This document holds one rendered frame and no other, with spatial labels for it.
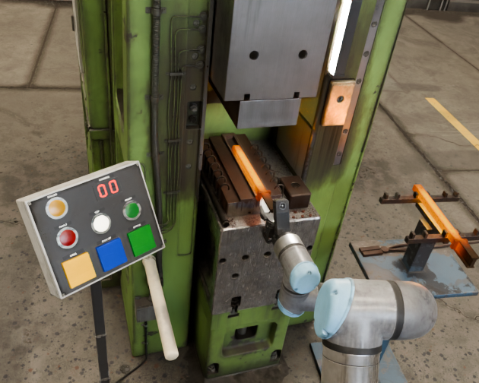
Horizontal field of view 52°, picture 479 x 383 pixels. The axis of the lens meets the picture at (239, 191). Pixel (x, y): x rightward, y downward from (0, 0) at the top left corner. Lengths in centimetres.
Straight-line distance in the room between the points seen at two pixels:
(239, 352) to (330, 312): 136
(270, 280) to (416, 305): 101
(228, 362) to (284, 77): 133
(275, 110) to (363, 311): 77
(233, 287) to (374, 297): 99
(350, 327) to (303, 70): 82
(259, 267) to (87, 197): 75
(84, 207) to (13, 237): 172
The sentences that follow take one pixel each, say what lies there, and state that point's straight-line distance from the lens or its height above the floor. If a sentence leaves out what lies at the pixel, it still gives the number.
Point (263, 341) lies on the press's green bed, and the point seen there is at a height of 16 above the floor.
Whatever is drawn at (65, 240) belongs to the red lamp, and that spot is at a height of 109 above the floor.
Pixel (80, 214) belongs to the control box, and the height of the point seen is 113.
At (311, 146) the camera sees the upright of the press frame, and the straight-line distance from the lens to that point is 186.
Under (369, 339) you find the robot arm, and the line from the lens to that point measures 100.
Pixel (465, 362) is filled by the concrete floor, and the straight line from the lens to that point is 283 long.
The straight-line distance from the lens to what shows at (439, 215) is 183.
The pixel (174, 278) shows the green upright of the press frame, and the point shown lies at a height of 49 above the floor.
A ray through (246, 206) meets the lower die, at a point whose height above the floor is 96.
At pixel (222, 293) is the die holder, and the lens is 192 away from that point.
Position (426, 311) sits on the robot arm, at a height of 131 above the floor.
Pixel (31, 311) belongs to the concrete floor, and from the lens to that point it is 269.
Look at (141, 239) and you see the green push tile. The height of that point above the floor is 101.
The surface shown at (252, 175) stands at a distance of 178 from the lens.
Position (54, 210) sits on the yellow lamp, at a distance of 137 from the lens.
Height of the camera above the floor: 202
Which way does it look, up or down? 37 degrees down
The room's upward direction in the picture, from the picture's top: 8 degrees clockwise
